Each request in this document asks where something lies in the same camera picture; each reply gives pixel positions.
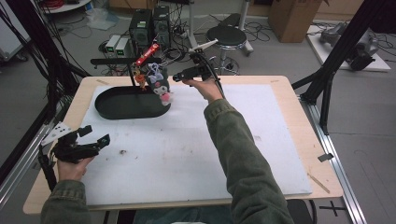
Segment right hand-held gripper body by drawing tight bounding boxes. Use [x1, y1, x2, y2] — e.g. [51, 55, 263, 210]
[186, 38, 219, 83]

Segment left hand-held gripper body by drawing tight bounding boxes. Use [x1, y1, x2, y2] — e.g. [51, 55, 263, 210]
[39, 121, 101, 164]

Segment black plush toy keychain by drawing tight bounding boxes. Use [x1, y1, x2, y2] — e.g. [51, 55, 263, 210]
[145, 63, 174, 106]

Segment red strap cowboy figure keychain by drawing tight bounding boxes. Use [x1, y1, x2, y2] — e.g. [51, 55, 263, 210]
[132, 42, 161, 91]

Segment black hanger stand oval tray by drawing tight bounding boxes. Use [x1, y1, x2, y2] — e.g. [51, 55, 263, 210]
[91, 57, 172, 121]

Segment person's right hand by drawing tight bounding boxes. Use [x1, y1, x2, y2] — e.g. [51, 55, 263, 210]
[181, 77, 225, 105]

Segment person's left hand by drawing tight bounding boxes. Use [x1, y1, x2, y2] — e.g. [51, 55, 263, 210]
[56, 156, 96, 183]

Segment black round stool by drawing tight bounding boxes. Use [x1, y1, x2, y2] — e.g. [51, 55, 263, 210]
[204, 25, 249, 76]

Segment grey desk leg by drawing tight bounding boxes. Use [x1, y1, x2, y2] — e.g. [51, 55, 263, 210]
[186, 0, 203, 61]
[237, 0, 255, 57]

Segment black computer tower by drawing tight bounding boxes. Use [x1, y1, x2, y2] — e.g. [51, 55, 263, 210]
[151, 5, 172, 50]
[128, 8, 154, 58]

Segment small white power box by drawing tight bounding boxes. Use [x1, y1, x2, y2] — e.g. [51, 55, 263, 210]
[105, 34, 121, 54]
[115, 36, 132, 59]

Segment white foam mat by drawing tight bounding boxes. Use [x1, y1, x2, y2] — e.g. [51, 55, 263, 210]
[78, 83, 313, 206]

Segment clear plastic bag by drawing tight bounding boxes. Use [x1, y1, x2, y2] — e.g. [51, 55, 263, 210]
[85, 7, 121, 32]

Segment brown cardboard box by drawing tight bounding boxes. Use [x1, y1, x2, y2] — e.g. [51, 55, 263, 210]
[267, 0, 331, 44]

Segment person's legs in jeans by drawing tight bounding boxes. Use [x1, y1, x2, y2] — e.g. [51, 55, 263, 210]
[133, 204, 234, 224]

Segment grey case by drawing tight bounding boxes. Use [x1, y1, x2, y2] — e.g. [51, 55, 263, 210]
[0, 0, 32, 63]

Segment white round table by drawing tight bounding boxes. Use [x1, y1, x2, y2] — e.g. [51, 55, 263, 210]
[39, 0, 93, 14]

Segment light wooden table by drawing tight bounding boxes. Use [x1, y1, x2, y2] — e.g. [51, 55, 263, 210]
[22, 75, 345, 216]

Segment black tape piece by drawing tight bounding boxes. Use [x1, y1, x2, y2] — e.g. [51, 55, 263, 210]
[317, 152, 334, 163]

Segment grey machine on board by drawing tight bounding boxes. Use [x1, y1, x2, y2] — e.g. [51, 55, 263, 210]
[318, 21, 380, 72]

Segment thin wooden stick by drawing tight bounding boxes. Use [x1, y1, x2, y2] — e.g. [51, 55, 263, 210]
[306, 172, 332, 195]

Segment white floor board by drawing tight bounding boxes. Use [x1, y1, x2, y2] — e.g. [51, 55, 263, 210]
[305, 24, 392, 73]

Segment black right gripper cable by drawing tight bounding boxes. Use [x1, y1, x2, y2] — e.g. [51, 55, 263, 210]
[197, 53, 226, 100]

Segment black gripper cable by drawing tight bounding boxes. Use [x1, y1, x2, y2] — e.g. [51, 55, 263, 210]
[197, 53, 226, 100]
[37, 144, 59, 192]

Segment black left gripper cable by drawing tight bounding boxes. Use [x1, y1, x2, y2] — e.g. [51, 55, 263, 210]
[37, 144, 59, 192]

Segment aluminium rail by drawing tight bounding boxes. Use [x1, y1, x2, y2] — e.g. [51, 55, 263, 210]
[0, 122, 54, 208]
[300, 96, 368, 224]

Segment black metal frame post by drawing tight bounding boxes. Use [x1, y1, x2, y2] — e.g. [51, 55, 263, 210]
[291, 0, 396, 136]
[0, 0, 92, 125]

